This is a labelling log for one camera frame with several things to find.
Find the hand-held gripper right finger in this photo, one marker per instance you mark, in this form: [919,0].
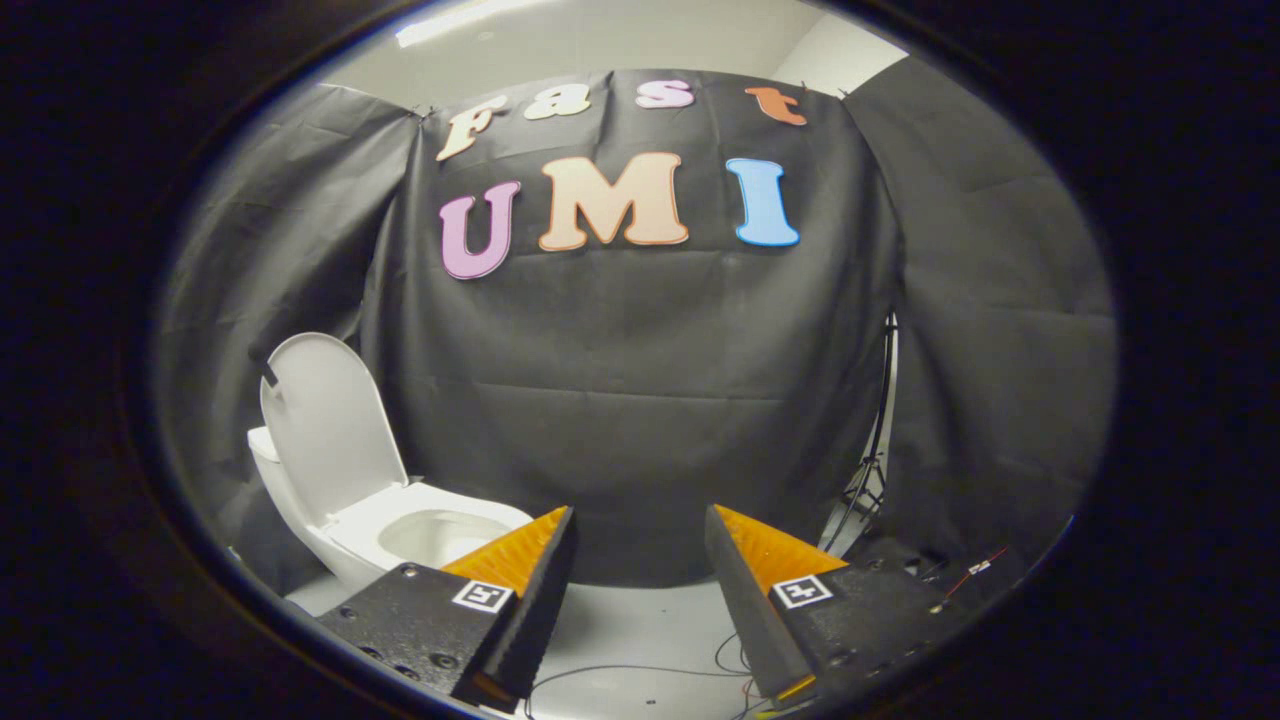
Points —
[745,610]

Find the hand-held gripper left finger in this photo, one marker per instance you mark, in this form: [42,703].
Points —
[540,610]

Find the white toilet lid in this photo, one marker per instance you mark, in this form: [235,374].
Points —
[325,420]

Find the white toilet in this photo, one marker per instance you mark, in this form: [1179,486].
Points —
[350,540]

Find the black tripod stand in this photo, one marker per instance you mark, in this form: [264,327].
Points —
[875,440]

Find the black backdrop cloth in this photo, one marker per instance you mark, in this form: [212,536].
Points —
[650,380]

